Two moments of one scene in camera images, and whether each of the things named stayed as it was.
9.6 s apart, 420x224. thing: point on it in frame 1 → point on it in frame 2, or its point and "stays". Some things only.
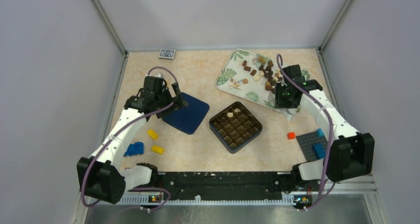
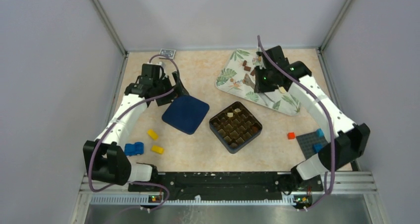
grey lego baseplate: [306, 142] stays
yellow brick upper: [152, 134] stays
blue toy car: [136, 148] stays
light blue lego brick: [320, 133] stays
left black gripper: [179, 101] → [167, 98]
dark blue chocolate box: [235, 127] stays
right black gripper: [279, 102] → [260, 87]
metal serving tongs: [289, 113] → [246, 80]
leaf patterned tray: [255, 75] stays
